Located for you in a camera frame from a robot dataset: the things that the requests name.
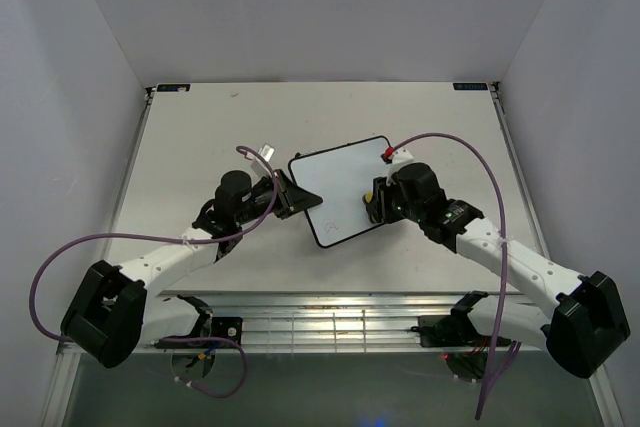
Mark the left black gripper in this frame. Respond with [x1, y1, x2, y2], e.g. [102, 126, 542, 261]
[236, 169, 324, 226]

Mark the small black-framed whiteboard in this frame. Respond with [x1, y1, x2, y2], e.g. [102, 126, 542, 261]
[288, 135, 391, 249]

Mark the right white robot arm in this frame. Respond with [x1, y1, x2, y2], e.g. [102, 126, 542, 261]
[363, 162, 630, 378]

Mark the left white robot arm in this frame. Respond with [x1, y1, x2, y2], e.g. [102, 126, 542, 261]
[61, 170, 323, 368]

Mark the right blue table label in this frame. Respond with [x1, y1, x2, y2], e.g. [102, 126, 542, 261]
[452, 82, 488, 91]

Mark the blue table label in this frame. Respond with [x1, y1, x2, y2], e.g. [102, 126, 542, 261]
[156, 84, 191, 93]
[452, 82, 488, 91]

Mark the left blue table label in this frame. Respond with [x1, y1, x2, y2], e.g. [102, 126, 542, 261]
[156, 84, 191, 93]

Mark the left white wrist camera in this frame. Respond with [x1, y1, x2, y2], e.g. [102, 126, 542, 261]
[245, 144, 275, 177]

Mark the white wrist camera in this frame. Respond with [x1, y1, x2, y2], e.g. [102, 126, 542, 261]
[381, 147, 414, 176]
[245, 144, 275, 177]

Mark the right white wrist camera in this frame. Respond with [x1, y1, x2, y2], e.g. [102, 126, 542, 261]
[381, 147, 414, 176]

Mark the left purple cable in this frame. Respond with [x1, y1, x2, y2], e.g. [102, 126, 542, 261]
[28, 145, 279, 398]

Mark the aluminium frame rail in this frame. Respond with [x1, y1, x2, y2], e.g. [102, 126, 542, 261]
[57, 291, 601, 356]

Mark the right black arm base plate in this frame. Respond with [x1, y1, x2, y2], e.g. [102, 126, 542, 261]
[409, 315, 491, 348]

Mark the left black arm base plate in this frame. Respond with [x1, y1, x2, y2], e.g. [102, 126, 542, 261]
[153, 315, 243, 350]

